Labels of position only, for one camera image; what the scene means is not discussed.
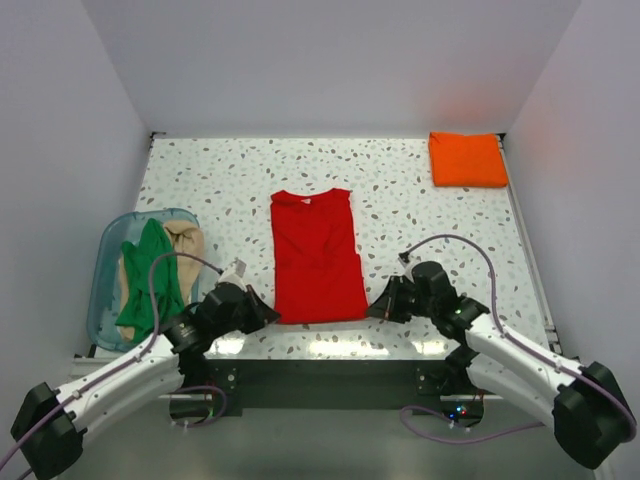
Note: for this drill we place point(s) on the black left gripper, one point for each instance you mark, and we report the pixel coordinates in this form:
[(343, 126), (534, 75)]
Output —
[(260, 313)]

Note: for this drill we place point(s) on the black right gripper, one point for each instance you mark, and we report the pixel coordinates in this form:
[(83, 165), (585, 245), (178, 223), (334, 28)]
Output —
[(385, 307)]

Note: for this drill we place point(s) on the red t shirt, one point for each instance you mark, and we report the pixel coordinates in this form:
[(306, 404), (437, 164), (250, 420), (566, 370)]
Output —
[(318, 271)]

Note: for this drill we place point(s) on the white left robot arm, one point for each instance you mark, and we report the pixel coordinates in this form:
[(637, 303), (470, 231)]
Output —
[(52, 424)]

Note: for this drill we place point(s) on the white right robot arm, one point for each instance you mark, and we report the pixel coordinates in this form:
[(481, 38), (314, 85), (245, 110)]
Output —
[(584, 406)]

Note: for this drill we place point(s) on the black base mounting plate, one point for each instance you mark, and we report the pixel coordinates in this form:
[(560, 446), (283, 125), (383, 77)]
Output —
[(330, 385)]

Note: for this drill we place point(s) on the beige t shirt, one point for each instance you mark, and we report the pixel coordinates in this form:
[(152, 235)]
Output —
[(187, 241)]

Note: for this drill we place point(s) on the green t shirt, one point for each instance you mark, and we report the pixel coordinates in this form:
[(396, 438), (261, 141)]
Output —
[(136, 318)]

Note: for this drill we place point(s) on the clear blue plastic bin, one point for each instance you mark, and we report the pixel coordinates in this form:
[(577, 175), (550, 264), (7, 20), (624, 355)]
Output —
[(104, 303)]

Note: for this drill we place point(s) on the folded orange t shirt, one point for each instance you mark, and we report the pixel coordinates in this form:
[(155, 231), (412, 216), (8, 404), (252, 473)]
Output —
[(468, 161)]

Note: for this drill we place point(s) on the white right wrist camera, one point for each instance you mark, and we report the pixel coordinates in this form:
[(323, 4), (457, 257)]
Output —
[(408, 262)]

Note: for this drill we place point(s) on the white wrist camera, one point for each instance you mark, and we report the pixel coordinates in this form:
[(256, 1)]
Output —
[(234, 274), (408, 262)]

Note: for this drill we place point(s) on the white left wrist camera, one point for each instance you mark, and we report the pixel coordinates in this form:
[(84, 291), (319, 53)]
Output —
[(234, 274)]

